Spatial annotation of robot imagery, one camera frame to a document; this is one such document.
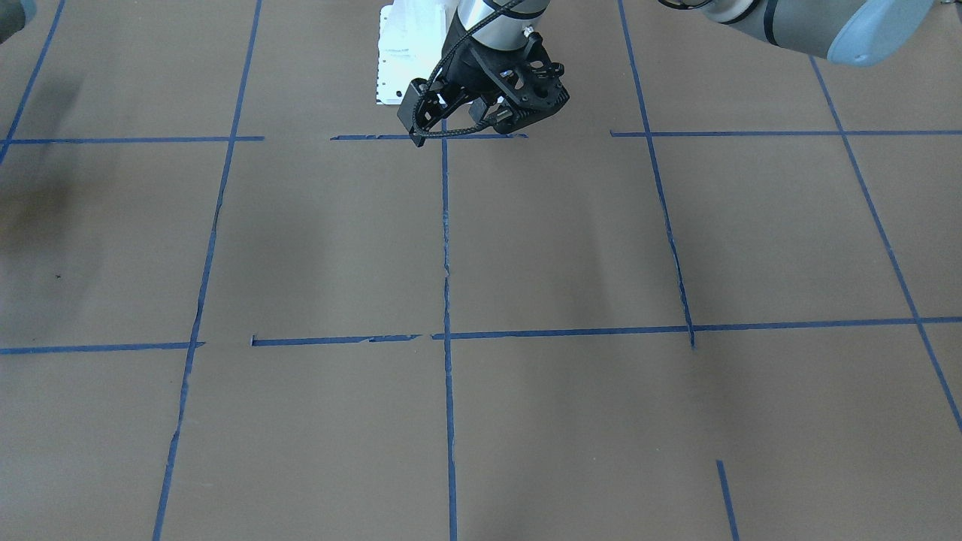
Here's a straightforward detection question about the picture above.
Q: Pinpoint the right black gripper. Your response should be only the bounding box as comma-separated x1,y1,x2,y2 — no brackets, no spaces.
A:
410,30,570,136

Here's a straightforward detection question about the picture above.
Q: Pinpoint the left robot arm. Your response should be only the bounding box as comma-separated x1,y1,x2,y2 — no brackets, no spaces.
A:
661,1,935,66

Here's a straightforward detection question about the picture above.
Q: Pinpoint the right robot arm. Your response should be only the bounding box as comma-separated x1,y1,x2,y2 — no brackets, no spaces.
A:
398,1,570,147

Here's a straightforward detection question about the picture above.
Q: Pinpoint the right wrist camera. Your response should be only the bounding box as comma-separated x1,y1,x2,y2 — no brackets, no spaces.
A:
398,78,431,131

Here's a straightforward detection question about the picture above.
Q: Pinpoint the black braided cable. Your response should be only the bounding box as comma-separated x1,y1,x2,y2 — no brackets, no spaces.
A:
410,0,527,148

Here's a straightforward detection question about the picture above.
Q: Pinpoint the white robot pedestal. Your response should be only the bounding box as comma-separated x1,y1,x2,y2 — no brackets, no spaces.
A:
376,1,459,106

